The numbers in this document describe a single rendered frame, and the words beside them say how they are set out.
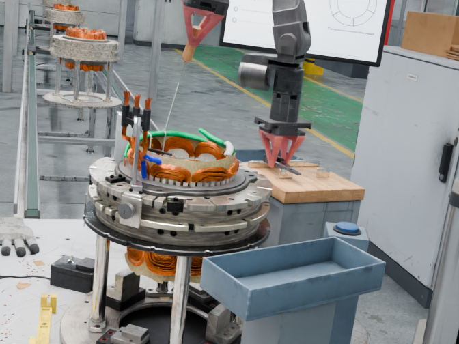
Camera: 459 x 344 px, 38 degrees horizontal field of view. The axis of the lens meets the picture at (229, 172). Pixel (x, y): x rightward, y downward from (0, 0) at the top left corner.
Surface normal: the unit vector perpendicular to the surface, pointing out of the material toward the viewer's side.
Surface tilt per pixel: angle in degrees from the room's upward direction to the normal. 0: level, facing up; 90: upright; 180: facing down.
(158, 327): 0
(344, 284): 90
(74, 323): 0
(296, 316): 90
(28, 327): 0
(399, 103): 90
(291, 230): 90
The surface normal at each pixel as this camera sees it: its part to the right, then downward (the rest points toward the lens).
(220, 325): 0.89, 0.22
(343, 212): 0.44, 0.29
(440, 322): -0.36, 0.21
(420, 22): -0.90, 0.01
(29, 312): 0.11, -0.96
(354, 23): -0.18, 0.12
